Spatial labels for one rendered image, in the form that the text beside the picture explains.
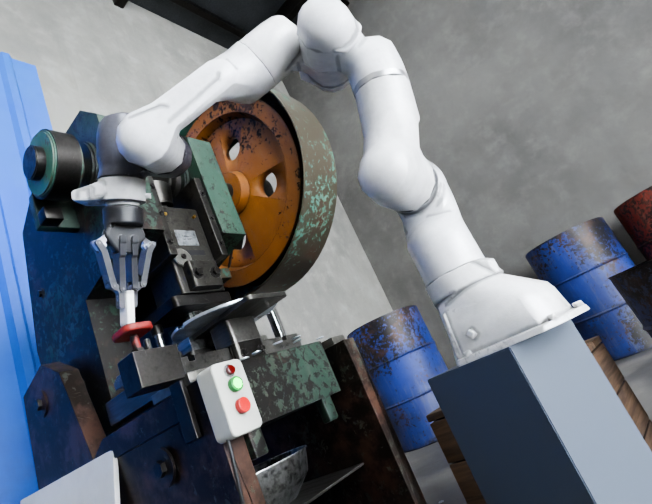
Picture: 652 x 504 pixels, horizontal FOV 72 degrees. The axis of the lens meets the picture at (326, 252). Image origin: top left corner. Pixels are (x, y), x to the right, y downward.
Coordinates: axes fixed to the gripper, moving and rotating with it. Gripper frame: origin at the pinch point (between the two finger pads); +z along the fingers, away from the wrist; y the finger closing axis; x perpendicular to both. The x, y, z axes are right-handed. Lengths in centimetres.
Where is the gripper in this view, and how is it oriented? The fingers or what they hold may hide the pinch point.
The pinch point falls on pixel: (127, 308)
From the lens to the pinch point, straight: 97.9
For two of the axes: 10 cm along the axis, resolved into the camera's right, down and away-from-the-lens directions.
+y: 5.9, 0.1, 8.1
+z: 0.6, 10.0, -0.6
